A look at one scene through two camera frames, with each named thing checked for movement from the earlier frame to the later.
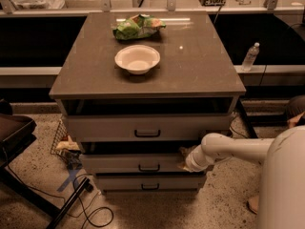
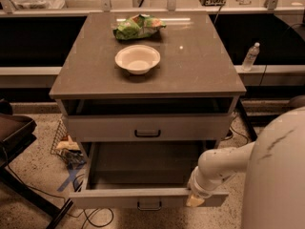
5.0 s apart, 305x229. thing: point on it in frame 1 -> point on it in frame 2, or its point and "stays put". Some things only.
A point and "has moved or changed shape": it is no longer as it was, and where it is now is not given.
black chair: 16,133 stays put
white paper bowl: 138,59 stays put
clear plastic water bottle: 251,56 stays put
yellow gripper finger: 182,165 -> 194,201
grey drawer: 133,156 has moved or changed shape
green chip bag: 139,27 stays put
